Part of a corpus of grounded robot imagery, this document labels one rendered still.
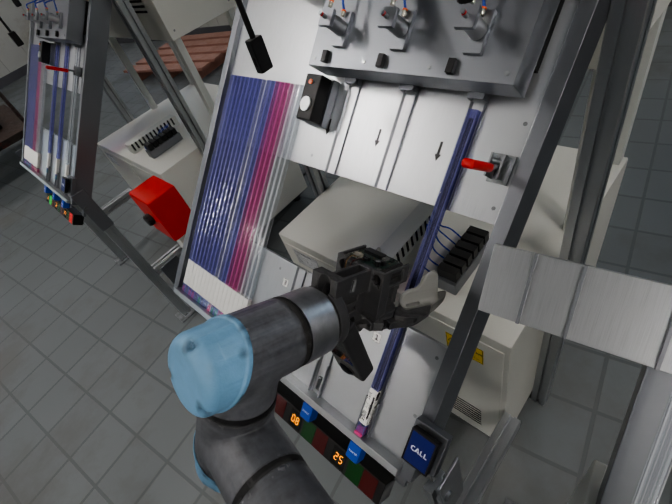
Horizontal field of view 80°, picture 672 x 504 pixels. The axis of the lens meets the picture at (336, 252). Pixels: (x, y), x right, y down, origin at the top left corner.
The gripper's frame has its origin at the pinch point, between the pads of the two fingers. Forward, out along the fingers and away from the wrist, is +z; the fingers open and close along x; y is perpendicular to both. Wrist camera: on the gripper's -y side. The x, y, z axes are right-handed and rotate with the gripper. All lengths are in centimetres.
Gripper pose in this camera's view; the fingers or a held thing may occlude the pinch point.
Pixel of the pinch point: (412, 286)
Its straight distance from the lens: 59.9
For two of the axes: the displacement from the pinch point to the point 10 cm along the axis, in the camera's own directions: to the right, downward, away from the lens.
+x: -7.3, -3.5, 5.9
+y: 1.3, -9.2, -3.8
